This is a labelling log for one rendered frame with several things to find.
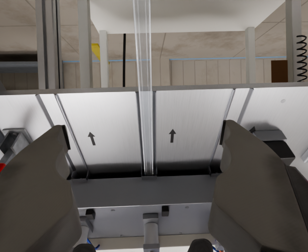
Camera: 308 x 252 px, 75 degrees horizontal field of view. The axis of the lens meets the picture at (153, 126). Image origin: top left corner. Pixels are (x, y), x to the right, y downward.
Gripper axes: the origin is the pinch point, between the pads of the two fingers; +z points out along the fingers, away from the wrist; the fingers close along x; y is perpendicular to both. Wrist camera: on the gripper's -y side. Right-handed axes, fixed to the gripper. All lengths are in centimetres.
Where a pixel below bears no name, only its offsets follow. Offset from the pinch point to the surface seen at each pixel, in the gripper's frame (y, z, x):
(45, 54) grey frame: 1.9, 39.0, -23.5
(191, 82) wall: 96, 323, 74
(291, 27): -2, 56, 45
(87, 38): 0, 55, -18
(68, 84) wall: 94, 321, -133
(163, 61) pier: 62, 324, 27
